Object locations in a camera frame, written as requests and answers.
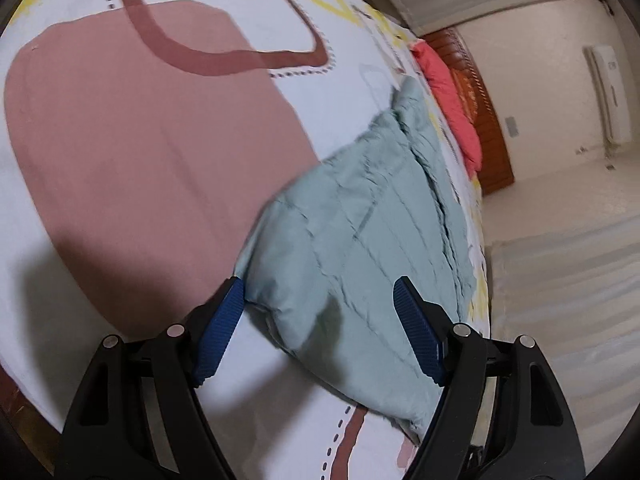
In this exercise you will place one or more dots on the brown wooden headboard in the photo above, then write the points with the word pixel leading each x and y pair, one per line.
pixel 496 173

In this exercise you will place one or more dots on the white wall air conditioner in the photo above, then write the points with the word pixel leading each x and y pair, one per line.
pixel 611 93

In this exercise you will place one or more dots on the white striped curtain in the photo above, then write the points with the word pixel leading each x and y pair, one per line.
pixel 577 294

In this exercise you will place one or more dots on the red pillow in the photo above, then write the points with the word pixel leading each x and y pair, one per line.
pixel 441 82

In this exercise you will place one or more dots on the white patterned bed sheet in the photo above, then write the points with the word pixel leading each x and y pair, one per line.
pixel 128 186

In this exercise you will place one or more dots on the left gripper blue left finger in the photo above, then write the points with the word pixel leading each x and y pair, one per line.
pixel 208 330

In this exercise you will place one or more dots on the mint green quilted jacket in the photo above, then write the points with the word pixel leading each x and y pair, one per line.
pixel 323 258

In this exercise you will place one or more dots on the grey wall switch plate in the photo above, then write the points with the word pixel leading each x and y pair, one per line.
pixel 512 127

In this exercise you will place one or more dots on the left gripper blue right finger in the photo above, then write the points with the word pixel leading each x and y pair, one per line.
pixel 446 352

